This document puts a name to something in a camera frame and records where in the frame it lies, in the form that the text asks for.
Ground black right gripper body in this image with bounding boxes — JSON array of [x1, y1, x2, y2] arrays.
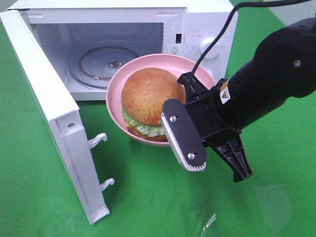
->
[[185, 86, 241, 147]]

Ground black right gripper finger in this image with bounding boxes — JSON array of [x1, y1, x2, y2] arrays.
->
[[212, 135, 253, 182], [177, 72, 209, 104]]

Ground white microwave knob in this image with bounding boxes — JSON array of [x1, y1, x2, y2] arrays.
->
[[207, 69, 215, 77], [199, 36, 220, 59]]

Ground pink round plate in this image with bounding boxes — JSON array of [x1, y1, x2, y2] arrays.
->
[[105, 53, 217, 148]]

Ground burger with lettuce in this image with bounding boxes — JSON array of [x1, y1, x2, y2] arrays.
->
[[121, 68, 186, 142]]

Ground white microwave door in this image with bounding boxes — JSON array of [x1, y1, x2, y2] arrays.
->
[[0, 10, 115, 224]]

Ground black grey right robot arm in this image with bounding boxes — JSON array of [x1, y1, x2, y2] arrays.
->
[[178, 17, 316, 182]]

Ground glass microwave turntable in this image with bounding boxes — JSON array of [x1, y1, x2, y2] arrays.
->
[[68, 40, 140, 89]]

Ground white microwave oven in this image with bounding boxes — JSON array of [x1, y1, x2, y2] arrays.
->
[[5, 0, 233, 101]]

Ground black wrist camera mount plate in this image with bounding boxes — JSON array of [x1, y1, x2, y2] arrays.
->
[[161, 99, 207, 172]]

